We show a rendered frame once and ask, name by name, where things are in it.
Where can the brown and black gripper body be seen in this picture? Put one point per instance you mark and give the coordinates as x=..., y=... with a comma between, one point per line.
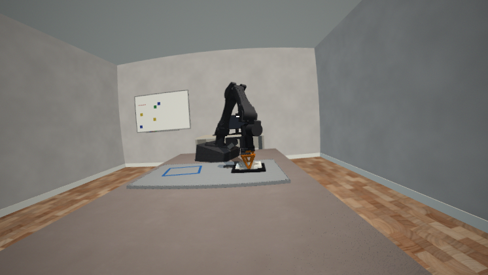
x=250, y=146

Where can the white well plate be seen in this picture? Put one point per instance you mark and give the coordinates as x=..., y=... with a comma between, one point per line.
x=242, y=166

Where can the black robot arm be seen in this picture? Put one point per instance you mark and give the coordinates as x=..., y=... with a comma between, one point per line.
x=236, y=93

